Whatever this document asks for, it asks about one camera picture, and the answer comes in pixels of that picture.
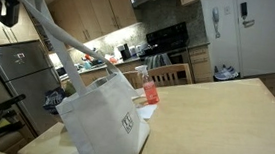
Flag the wooden wall cabinets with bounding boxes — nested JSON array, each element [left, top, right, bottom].
[[43, 0, 141, 57]]

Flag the striped dish towel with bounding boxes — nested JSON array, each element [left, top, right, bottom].
[[143, 51, 174, 73]]

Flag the teal cup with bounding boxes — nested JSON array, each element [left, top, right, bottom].
[[82, 60, 94, 71]]

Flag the white paper sheet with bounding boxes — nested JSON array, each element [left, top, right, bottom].
[[136, 101, 159, 121]]

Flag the white door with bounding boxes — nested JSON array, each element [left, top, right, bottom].
[[228, 0, 275, 81]]

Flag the open glassware shelf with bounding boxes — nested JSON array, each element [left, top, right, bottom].
[[25, 13, 67, 54]]

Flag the yellow-green snack bag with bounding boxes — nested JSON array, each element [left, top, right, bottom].
[[64, 80, 78, 98]]

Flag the white canvas tote bag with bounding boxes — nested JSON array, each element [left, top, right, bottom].
[[0, 0, 162, 154]]

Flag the wooden drawer cabinet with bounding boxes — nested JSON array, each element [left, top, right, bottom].
[[184, 42, 218, 86]]

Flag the stainless steel refrigerator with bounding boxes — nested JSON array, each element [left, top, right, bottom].
[[0, 36, 68, 138]]

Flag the grey wall phone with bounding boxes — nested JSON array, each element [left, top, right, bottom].
[[209, 6, 224, 40]]

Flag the orange spray bottle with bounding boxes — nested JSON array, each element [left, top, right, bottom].
[[131, 64, 163, 106]]

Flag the silver door handle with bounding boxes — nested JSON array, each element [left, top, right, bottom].
[[241, 18, 256, 30]]

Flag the white blue sneaker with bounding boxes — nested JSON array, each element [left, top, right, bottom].
[[212, 65, 235, 83], [222, 63, 241, 80]]

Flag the white light switch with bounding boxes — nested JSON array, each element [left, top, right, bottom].
[[223, 5, 233, 16]]

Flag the black door lock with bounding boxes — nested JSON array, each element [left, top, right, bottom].
[[238, 1, 250, 20]]

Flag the black kitchen stove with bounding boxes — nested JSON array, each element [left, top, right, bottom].
[[137, 17, 194, 74]]

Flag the black coffee maker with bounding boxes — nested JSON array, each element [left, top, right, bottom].
[[118, 42, 134, 61]]

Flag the blue chips bag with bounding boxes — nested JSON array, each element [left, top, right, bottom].
[[42, 86, 68, 116]]

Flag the black toaster oven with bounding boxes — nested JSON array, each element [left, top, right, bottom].
[[54, 64, 69, 79]]

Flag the white red fridge magnet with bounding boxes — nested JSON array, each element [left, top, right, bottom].
[[14, 51, 27, 65]]

